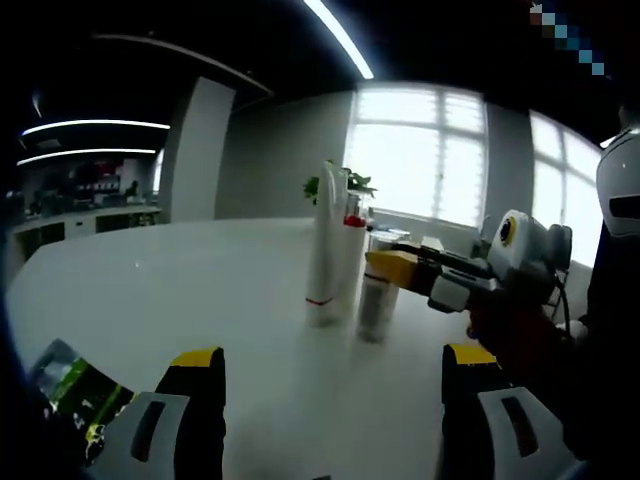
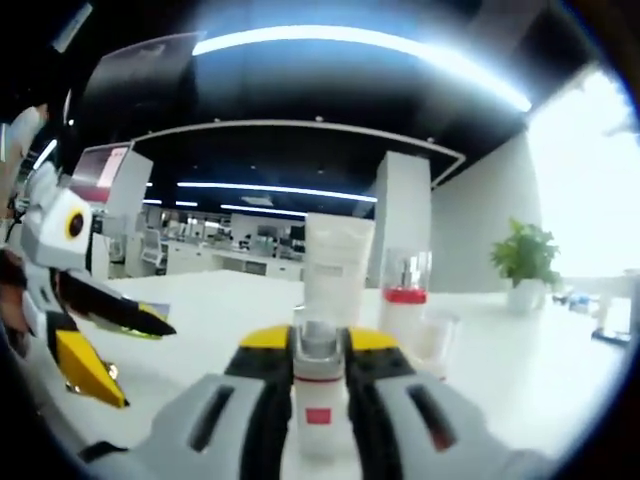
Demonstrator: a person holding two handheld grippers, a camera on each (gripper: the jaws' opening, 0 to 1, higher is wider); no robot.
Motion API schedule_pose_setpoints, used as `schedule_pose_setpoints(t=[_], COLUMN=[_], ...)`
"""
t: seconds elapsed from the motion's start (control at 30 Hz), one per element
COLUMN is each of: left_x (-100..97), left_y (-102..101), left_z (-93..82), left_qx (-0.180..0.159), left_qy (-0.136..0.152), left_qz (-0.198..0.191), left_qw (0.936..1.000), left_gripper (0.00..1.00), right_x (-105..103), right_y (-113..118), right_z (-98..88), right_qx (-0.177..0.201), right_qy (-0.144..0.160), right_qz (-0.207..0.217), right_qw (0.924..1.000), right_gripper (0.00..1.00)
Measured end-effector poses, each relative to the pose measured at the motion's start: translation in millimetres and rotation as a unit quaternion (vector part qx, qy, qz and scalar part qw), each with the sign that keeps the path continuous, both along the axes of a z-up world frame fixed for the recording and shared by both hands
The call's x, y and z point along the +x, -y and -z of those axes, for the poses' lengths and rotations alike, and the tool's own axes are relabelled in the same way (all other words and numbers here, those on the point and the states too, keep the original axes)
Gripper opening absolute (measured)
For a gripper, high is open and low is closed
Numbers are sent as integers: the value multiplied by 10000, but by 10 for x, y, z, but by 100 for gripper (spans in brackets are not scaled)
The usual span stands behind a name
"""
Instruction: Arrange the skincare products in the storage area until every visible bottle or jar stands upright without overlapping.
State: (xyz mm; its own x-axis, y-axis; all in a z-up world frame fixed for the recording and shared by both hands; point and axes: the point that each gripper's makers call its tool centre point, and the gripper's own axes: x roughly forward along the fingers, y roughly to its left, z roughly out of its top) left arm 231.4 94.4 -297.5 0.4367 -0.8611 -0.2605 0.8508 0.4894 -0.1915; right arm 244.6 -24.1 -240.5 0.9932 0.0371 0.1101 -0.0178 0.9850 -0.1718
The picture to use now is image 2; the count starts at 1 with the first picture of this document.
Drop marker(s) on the background ceiling light strip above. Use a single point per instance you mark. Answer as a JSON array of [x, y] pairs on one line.
[[275, 189], [265, 209]]

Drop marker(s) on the small skincare bottle red label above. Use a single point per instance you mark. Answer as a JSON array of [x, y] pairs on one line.
[[320, 400]]

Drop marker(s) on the white office chair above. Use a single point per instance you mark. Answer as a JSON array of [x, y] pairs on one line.
[[154, 247]]

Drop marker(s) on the monitor with red screen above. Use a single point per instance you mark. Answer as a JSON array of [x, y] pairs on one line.
[[100, 170]]

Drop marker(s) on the blue packet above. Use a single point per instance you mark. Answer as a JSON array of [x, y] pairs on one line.
[[160, 311]]

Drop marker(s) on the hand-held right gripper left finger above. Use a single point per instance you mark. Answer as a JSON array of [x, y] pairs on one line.
[[200, 425]]

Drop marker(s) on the large bright window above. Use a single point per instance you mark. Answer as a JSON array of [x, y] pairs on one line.
[[575, 200]]

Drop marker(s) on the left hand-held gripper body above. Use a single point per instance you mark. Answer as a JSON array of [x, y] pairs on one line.
[[55, 235]]

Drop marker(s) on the person's left hand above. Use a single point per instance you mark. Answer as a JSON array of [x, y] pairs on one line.
[[12, 300]]

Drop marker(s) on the white skincare bottle red band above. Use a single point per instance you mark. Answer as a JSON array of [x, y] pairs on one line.
[[402, 320]]

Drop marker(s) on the white skincare tube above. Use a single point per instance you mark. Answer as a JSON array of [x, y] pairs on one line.
[[337, 260]]

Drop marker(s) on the long ceiling light strip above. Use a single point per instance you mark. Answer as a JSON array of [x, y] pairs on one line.
[[325, 34]]

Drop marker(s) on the small blue object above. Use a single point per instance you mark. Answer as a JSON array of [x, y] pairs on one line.
[[575, 299]]

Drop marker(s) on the potted green plant white pot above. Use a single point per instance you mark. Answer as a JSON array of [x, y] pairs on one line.
[[525, 250]]

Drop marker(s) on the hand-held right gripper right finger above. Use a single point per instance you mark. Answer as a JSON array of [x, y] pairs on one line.
[[425, 420]]

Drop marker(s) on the small white stand dark base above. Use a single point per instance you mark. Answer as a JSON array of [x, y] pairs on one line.
[[607, 315]]

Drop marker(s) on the white background counter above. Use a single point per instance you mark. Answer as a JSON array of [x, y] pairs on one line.
[[225, 260]]

